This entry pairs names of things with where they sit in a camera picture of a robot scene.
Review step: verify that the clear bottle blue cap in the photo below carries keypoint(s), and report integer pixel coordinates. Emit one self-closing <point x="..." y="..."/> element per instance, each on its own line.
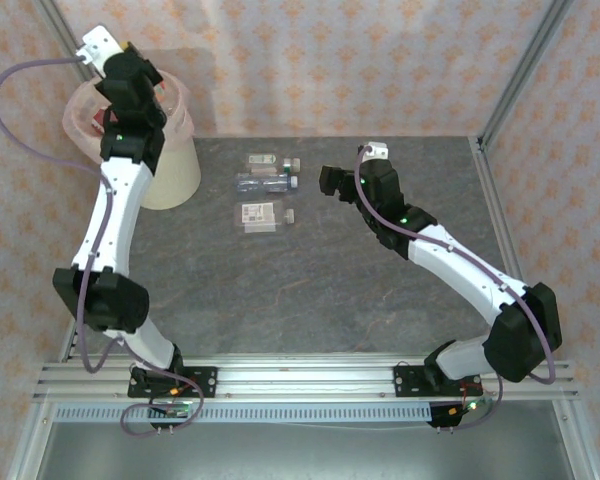
<point x="260" y="184"/>

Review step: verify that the clear bottle green label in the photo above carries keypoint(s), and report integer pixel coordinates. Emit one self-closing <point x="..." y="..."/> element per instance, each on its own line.
<point x="262" y="160"/>

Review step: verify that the clear bottle white label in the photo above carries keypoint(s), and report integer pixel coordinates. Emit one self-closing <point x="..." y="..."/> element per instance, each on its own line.
<point x="255" y="215"/>

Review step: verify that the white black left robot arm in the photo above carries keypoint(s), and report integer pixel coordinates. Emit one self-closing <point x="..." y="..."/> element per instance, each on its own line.
<point x="112" y="215"/>

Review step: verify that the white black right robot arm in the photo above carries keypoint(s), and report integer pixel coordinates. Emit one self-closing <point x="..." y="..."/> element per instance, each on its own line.
<point x="460" y="270"/>

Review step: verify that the pink plastic bin liner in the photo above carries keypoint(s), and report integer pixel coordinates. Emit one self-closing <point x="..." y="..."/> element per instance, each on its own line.
<point x="82" y="127"/>

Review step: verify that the white plastic waste bin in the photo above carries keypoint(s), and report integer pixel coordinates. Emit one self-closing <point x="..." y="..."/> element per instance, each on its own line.
<point x="175" y="175"/>

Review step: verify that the grey metal sheet panel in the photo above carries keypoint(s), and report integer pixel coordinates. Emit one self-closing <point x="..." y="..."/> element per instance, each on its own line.
<point x="305" y="455"/>

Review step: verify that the aluminium frame post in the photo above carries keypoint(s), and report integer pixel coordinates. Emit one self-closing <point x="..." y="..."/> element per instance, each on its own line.
<point x="525" y="65"/>
<point x="55" y="15"/>

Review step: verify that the aluminium table side rail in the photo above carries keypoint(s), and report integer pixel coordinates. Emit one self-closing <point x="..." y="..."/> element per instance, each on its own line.
<point x="69" y="345"/>
<point x="495" y="200"/>

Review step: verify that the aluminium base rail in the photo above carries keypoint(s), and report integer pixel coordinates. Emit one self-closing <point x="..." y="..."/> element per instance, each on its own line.
<point x="305" y="380"/>

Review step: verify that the aluminium frame leg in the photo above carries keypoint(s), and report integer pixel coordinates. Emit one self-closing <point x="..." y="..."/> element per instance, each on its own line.
<point x="577" y="445"/>
<point x="27" y="450"/>

